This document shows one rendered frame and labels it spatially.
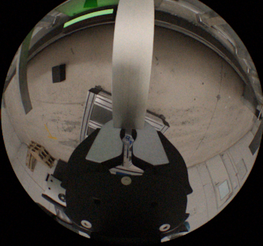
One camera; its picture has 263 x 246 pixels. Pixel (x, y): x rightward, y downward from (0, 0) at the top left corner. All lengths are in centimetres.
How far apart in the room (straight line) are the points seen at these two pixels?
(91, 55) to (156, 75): 69
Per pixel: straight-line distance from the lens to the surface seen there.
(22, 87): 25
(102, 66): 98
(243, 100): 263
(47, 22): 39
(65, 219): 52
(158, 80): 98
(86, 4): 30
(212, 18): 32
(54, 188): 36
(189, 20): 34
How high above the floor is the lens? 93
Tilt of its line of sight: 59 degrees down
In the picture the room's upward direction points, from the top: 180 degrees clockwise
